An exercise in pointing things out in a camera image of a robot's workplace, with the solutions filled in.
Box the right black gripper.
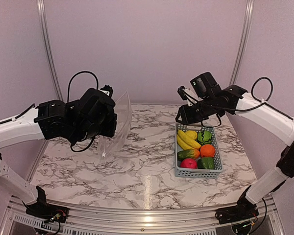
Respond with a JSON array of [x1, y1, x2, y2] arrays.
[[176, 96, 219, 125]]

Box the yellow toy lemon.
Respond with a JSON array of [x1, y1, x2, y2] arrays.
[[185, 130, 197, 141]]

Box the clear zip top bag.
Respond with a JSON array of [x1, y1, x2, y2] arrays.
[[97, 92, 132, 158]]

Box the yellow toy banana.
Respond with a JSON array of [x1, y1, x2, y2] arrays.
[[177, 130, 201, 150]]

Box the grey plastic basket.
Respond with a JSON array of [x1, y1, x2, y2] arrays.
[[174, 123, 223, 179]]

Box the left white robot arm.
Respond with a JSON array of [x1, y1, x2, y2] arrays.
[[0, 85, 117, 218]]

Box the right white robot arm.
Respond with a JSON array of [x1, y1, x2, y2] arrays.
[[175, 85, 294, 224]]

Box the green toy cabbage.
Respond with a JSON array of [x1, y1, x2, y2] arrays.
[[197, 131, 212, 145]]

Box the orange toy orange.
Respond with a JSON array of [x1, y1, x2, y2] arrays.
[[199, 144, 215, 158]]

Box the green orange toy cucumber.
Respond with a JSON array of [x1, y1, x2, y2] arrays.
[[177, 149, 200, 161]]

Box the red toy apple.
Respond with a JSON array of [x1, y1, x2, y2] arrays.
[[180, 158, 197, 169]]

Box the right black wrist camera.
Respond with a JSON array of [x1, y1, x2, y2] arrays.
[[177, 72, 222, 102]]

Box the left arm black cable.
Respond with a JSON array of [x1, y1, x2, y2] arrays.
[[67, 70, 100, 103]]

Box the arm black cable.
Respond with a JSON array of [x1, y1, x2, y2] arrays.
[[67, 70, 100, 103], [235, 76, 274, 113]]

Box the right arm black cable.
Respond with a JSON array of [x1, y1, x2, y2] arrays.
[[235, 76, 274, 113]]

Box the right aluminium frame post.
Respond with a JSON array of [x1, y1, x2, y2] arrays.
[[229, 0, 255, 85]]

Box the aluminium frame post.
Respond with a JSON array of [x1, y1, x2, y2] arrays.
[[37, 0, 64, 101], [229, 0, 255, 85]]

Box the left aluminium frame post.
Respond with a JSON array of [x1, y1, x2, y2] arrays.
[[37, 0, 64, 101]]

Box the front aluminium rail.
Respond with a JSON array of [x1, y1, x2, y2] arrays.
[[0, 193, 285, 235]]

